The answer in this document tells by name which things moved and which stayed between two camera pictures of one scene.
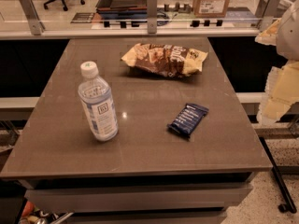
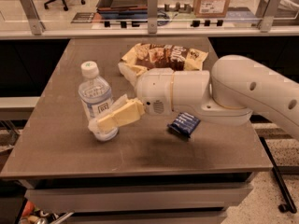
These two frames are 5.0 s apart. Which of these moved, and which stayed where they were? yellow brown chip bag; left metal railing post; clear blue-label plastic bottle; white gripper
Moved: white gripper
Stayed: yellow brown chip bag; clear blue-label plastic bottle; left metal railing post
